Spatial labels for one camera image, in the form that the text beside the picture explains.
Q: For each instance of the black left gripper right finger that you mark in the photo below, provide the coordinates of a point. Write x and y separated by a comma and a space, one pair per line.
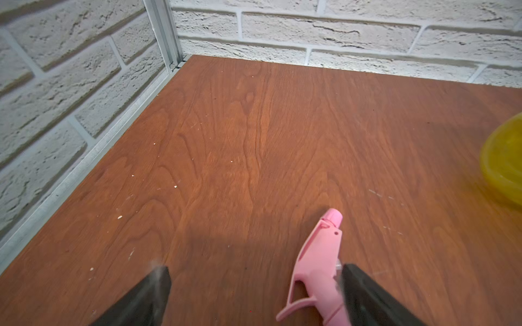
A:
367, 303

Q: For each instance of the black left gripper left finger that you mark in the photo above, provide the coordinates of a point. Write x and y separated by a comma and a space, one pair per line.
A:
144, 304

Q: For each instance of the pink white spray bottle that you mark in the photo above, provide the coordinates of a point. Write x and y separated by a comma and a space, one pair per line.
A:
313, 282

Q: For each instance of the yellow spray bottle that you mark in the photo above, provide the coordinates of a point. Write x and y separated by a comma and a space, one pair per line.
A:
501, 159

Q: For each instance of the aluminium corner post left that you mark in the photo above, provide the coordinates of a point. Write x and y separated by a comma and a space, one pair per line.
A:
163, 25

